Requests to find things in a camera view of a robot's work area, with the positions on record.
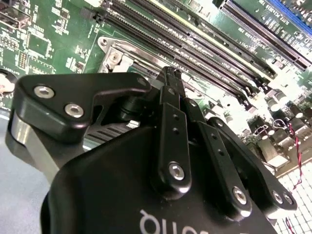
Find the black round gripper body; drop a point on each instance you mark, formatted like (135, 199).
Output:
(104, 190)

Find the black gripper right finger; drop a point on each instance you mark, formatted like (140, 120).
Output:
(226, 175)

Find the metal socket cover frame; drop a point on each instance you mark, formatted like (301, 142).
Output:
(125, 65)

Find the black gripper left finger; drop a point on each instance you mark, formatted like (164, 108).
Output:
(53, 122)

